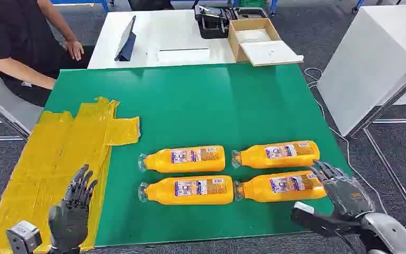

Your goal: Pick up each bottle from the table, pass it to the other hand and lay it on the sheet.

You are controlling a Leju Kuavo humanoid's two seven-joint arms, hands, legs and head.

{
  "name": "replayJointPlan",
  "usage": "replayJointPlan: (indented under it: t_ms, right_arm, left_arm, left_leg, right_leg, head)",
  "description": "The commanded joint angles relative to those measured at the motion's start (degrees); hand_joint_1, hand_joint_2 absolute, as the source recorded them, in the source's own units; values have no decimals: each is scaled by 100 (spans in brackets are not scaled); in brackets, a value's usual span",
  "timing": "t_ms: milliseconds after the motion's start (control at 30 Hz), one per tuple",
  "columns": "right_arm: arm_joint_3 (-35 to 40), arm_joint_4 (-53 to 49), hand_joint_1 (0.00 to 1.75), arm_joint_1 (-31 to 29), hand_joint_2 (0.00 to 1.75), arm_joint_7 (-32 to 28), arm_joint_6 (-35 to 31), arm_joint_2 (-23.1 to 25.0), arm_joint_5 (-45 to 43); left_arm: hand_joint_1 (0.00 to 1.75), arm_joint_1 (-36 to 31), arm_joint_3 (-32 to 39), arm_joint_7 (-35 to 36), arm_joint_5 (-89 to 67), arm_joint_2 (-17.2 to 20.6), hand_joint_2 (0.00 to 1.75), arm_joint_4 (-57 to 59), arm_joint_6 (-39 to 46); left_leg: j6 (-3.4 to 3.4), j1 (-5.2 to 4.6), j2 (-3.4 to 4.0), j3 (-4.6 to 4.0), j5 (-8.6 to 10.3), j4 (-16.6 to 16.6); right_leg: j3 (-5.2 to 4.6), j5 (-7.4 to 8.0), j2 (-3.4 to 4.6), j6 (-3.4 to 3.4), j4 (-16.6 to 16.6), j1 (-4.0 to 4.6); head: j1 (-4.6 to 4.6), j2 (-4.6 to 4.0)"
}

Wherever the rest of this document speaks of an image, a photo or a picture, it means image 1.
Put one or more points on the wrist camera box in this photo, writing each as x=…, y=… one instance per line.
x=315, y=220
x=23, y=237

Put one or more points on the grey table with metal frame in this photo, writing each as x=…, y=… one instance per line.
x=3, y=101

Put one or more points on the open cardboard box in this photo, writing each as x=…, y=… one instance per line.
x=269, y=52

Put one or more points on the green crate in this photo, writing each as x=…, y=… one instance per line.
x=253, y=3

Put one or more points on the person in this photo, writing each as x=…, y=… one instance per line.
x=17, y=31

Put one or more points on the orange drink bottle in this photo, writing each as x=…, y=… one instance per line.
x=255, y=158
x=161, y=192
x=259, y=190
x=161, y=162

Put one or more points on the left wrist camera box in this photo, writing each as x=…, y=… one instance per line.
x=23, y=237

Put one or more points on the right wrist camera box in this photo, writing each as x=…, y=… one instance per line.
x=315, y=220

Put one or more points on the blue metal frame leg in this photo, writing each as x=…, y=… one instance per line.
x=357, y=5
x=274, y=6
x=80, y=1

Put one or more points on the person's left hand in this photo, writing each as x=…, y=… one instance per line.
x=74, y=49

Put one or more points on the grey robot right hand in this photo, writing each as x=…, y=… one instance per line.
x=350, y=200

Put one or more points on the white foam insert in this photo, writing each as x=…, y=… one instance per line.
x=253, y=35

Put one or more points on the white table with metal legs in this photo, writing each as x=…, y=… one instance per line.
x=367, y=63

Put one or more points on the yellow sheet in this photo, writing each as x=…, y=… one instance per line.
x=49, y=157

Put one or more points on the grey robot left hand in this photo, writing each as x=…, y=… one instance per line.
x=70, y=224

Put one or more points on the dark tablet with blue cover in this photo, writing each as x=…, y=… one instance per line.
x=127, y=40

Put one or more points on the green mat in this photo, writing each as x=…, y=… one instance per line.
x=203, y=112

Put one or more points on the black tool case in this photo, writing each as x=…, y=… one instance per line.
x=211, y=21

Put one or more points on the black chair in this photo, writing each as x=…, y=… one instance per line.
x=150, y=4

